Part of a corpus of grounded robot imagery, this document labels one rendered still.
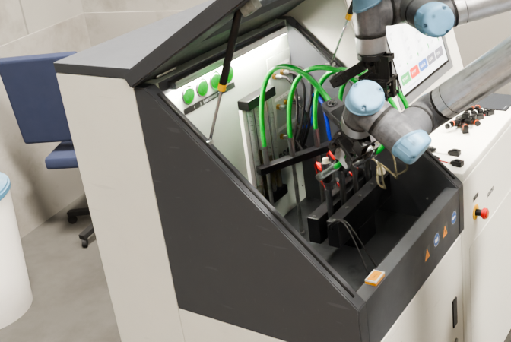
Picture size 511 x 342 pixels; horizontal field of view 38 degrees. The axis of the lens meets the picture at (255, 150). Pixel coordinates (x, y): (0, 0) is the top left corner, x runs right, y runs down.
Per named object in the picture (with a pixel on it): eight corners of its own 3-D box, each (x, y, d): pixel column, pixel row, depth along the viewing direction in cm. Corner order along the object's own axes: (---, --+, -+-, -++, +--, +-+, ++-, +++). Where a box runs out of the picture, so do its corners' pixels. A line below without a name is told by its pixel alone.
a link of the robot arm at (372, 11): (391, -12, 170) (356, -5, 169) (394, 35, 174) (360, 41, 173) (381, -17, 177) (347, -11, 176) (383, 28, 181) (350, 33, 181)
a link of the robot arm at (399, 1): (444, 25, 172) (398, 33, 171) (426, 15, 182) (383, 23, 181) (443, -8, 169) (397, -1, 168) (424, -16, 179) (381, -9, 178)
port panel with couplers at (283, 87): (287, 154, 233) (275, 60, 221) (277, 153, 235) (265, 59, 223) (307, 139, 242) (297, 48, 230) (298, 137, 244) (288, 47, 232)
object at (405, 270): (370, 356, 179) (366, 301, 173) (354, 351, 181) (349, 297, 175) (459, 235, 225) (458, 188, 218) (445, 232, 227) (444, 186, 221)
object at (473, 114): (474, 137, 244) (473, 121, 241) (442, 134, 250) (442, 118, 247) (495, 113, 260) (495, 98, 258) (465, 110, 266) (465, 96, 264)
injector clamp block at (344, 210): (342, 270, 208) (338, 223, 202) (312, 262, 214) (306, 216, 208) (392, 215, 233) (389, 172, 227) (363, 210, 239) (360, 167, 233)
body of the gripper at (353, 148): (347, 170, 172) (354, 150, 161) (329, 140, 175) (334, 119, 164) (376, 156, 173) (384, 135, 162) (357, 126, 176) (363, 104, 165)
